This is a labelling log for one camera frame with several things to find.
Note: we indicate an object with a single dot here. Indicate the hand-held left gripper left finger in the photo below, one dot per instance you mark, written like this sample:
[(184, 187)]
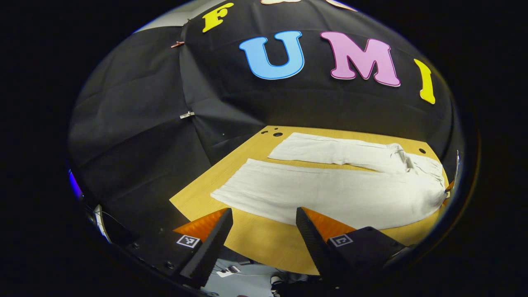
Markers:
[(210, 247)]

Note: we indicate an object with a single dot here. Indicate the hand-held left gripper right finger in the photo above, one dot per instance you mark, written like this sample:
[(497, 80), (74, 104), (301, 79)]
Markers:
[(311, 243)]

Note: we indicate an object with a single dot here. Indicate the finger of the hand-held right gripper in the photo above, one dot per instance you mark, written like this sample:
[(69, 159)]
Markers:
[(449, 187)]

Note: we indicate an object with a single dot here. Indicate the white jeans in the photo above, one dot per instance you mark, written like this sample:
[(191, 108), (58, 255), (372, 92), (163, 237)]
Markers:
[(330, 194)]

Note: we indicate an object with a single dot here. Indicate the small white device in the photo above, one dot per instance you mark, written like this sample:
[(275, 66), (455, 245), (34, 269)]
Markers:
[(226, 272)]

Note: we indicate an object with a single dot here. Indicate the white cloth clip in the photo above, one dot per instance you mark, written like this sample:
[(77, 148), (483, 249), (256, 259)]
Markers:
[(187, 114)]

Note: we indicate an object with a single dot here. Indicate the black backdrop cloth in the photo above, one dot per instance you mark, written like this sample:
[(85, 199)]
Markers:
[(144, 123)]

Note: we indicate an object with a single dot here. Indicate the copper cloth clip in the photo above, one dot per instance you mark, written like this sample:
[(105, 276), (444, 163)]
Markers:
[(178, 43)]

